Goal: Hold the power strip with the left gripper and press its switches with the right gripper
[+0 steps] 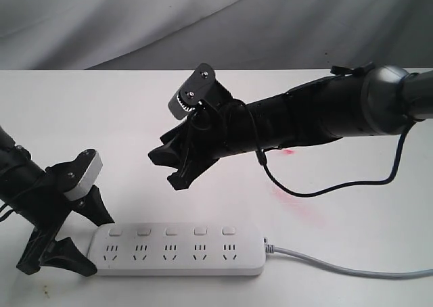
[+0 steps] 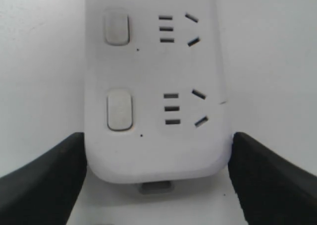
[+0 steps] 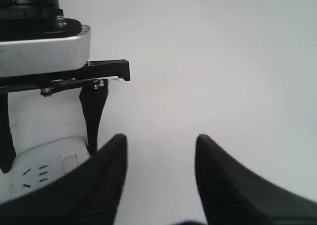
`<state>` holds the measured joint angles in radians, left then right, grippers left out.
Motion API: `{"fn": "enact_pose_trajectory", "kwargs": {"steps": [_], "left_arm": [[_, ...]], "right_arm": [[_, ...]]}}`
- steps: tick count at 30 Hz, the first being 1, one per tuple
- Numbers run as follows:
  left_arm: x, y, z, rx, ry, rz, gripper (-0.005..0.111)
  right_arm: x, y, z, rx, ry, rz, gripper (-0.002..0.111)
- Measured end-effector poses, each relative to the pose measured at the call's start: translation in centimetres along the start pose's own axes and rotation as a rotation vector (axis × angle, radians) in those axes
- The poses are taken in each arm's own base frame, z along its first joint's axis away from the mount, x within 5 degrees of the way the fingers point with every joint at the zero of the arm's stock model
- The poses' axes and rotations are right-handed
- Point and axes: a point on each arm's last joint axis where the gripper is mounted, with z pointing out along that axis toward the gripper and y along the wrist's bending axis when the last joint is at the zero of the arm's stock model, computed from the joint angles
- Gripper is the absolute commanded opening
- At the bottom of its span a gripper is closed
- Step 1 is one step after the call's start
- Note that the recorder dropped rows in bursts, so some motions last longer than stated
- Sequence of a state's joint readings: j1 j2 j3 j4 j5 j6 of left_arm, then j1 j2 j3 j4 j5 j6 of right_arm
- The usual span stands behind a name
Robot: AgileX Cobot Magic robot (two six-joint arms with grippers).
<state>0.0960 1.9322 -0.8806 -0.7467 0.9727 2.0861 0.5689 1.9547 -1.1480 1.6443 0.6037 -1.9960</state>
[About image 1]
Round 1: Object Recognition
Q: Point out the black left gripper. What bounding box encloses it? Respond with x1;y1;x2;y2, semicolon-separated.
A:
16;151;114;276

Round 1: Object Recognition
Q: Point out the grey backdrop cloth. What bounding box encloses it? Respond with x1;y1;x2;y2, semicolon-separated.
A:
1;0;432;70

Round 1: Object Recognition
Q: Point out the white five-outlet power strip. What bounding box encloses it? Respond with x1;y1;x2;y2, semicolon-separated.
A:
87;222;266;277

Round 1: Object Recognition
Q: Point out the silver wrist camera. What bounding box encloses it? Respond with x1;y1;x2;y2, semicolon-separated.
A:
168;63;233;120
64;149;103;202

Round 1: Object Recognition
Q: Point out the grey power cord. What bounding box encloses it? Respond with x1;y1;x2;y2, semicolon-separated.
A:
262;237;433;281

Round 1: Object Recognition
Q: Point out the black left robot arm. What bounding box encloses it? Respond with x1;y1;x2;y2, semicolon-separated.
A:
1;131;114;277

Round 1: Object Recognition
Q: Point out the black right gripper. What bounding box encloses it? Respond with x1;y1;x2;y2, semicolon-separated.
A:
148;99;250;191

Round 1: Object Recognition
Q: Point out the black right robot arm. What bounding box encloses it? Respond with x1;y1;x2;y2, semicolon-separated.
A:
148;64;432;190

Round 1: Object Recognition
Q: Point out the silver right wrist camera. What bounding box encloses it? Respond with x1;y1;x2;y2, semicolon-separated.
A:
168;63;233;120

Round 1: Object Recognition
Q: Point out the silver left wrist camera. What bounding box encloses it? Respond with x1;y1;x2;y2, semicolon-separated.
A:
64;149;103;202

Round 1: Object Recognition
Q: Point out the black right camera cable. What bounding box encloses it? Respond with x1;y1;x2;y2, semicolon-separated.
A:
199;100;412;197

